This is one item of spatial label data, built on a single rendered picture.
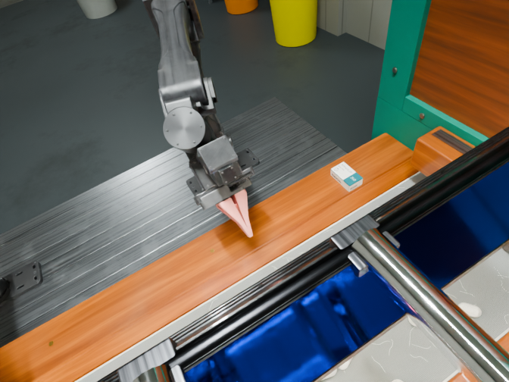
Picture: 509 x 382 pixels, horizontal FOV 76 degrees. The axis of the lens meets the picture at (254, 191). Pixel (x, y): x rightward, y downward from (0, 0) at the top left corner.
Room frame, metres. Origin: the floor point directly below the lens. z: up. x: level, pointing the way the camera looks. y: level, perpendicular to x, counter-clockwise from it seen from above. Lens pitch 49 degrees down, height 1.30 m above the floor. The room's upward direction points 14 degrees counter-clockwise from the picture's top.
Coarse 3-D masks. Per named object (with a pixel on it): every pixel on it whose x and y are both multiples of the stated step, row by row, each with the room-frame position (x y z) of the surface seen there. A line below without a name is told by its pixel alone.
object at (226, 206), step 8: (240, 184) 0.37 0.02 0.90; (248, 184) 0.37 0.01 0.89; (224, 200) 0.33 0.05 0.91; (232, 200) 0.32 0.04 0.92; (224, 208) 0.32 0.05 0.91; (232, 208) 0.32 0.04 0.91; (232, 216) 0.31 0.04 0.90; (240, 216) 0.31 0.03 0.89; (240, 224) 0.30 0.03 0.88; (248, 232) 0.30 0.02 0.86
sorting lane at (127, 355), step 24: (360, 216) 0.35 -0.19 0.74; (312, 240) 0.33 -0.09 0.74; (480, 264) 0.20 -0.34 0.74; (504, 264) 0.19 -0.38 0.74; (240, 288) 0.27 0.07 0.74; (456, 288) 0.17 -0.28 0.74; (480, 288) 0.16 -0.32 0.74; (504, 288) 0.16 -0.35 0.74; (192, 312) 0.24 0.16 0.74; (504, 312) 0.12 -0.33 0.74; (168, 336) 0.21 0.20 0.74; (384, 336) 0.13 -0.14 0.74; (408, 336) 0.12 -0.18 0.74; (120, 360) 0.19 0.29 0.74; (360, 360) 0.11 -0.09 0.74; (384, 360) 0.10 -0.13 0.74; (408, 360) 0.09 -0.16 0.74; (432, 360) 0.08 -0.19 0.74
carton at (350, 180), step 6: (342, 162) 0.47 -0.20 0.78; (336, 168) 0.45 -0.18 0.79; (342, 168) 0.45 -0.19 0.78; (348, 168) 0.44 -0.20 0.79; (330, 174) 0.46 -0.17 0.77; (336, 174) 0.44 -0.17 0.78; (342, 174) 0.43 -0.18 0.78; (348, 174) 0.43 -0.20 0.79; (354, 174) 0.42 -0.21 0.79; (342, 180) 0.42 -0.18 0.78; (348, 180) 0.41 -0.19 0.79; (354, 180) 0.41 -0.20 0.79; (360, 180) 0.41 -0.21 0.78; (348, 186) 0.40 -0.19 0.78; (354, 186) 0.40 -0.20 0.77
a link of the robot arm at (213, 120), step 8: (192, 24) 0.71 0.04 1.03; (192, 32) 0.70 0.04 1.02; (192, 40) 0.69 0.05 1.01; (192, 48) 0.69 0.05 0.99; (200, 48) 0.71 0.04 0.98; (200, 56) 0.70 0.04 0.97; (200, 64) 0.68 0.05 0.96; (208, 120) 0.62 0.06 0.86; (216, 120) 0.62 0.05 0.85; (216, 128) 0.61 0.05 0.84
